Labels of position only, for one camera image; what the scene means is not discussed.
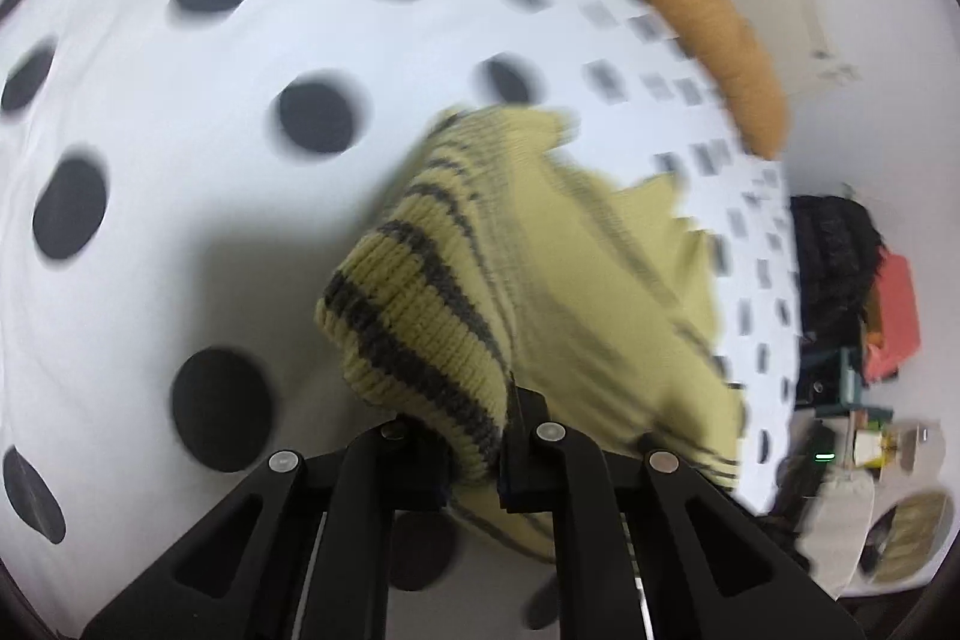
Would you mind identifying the salmon pink box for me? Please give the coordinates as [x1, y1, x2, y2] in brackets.
[862, 254, 922, 382]

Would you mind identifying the yellow striped knit sweater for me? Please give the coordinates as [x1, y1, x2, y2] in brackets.
[313, 104, 747, 566]

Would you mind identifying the mustard quilted pillow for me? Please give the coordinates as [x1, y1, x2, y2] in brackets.
[547, 0, 792, 161]

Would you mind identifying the white polka dot bedsheet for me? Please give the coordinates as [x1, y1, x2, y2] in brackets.
[0, 0, 800, 640]

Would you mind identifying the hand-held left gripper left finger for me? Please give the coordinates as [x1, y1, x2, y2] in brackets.
[79, 419, 453, 640]

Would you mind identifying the black backpack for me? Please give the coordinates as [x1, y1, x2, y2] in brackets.
[787, 194, 890, 341]

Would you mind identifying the white tote bag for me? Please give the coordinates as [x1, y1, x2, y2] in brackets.
[795, 482, 878, 600]

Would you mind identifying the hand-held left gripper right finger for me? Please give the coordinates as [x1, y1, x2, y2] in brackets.
[499, 383, 869, 640]

